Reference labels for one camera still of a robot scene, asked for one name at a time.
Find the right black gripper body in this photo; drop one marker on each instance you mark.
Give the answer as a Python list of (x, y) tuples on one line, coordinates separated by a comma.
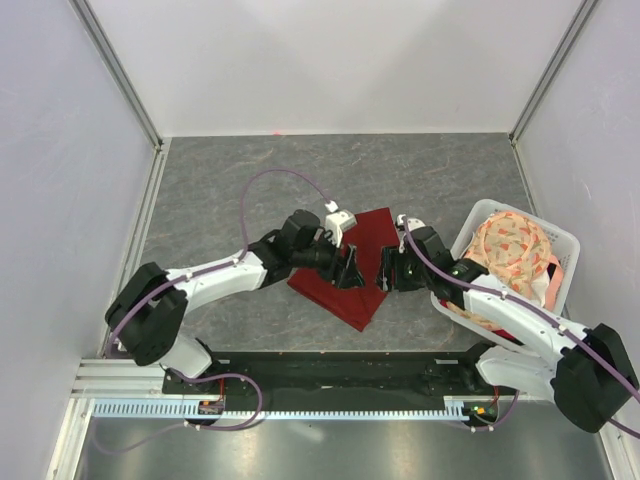
[(411, 276)]

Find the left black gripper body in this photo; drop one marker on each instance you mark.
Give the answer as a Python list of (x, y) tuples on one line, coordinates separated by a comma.
[(320, 256)]

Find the dark red cloth napkin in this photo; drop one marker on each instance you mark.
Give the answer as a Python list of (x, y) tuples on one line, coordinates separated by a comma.
[(356, 307)]

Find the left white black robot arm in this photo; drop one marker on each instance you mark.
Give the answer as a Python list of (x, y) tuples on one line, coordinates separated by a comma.
[(147, 315)]

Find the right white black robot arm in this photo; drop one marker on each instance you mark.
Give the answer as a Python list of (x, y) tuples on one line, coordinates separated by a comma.
[(585, 372)]

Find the floral peach cloth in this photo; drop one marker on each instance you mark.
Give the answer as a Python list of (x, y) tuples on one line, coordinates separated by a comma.
[(519, 253)]

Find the red cloth in basket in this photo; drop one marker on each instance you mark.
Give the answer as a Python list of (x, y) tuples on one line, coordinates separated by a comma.
[(506, 335)]

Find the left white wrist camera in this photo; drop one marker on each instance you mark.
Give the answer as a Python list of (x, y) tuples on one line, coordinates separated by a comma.
[(337, 222)]

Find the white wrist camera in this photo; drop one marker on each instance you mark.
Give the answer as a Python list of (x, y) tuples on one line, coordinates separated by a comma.
[(337, 222), (406, 223)]

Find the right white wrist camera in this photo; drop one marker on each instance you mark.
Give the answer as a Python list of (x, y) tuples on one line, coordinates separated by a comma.
[(406, 223)]

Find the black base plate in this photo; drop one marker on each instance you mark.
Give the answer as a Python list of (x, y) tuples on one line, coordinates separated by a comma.
[(341, 379)]

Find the left aluminium frame post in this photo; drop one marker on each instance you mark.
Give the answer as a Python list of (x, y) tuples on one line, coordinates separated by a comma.
[(103, 45)]

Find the aluminium frame post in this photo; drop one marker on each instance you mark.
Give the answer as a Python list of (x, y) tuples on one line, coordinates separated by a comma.
[(103, 45), (569, 39)]

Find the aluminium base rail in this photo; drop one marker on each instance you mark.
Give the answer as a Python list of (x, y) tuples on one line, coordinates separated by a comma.
[(97, 379)]

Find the grey slotted cable duct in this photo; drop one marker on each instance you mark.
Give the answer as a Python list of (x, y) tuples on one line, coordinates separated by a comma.
[(192, 410)]

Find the right aluminium frame post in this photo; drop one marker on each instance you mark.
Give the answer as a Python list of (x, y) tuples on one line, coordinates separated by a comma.
[(569, 39)]

